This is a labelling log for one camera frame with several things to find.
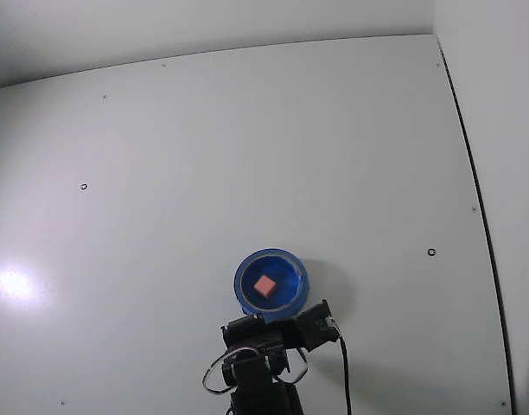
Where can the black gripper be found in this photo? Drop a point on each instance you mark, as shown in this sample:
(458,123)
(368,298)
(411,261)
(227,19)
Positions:
(252,329)

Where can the orange cube block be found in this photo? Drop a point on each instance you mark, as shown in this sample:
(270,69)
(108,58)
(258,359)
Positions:
(264,285)

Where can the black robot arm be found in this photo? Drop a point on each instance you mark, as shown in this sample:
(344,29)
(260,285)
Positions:
(256,384)

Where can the blue tape roll bin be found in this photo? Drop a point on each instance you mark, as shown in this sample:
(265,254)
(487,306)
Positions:
(286,276)

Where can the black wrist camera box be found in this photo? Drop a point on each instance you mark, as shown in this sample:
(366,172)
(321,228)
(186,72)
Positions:
(316,324)

